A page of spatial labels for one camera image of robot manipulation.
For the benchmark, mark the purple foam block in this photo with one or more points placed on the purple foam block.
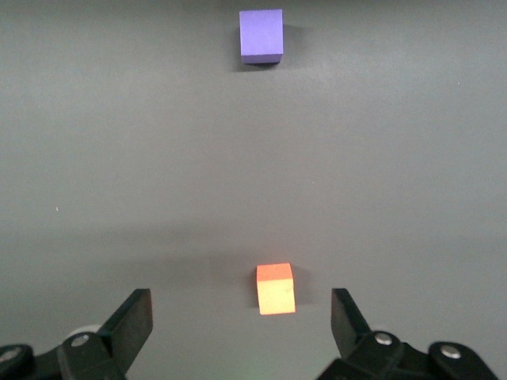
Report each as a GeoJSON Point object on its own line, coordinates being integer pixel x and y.
{"type": "Point", "coordinates": [261, 35]}

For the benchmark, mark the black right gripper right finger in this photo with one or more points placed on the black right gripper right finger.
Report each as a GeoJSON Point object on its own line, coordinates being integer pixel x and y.
{"type": "Point", "coordinates": [348, 328]}

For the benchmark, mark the orange foam block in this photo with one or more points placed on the orange foam block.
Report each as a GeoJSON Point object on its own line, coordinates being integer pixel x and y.
{"type": "Point", "coordinates": [276, 293]}

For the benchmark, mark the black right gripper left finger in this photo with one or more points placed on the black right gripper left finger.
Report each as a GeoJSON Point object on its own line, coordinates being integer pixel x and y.
{"type": "Point", "coordinates": [126, 328]}

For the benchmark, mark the dark grey table mat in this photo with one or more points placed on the dark grey table mat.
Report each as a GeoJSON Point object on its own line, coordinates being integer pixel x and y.
{"type": "Point", "coordinates": [119, 158]}

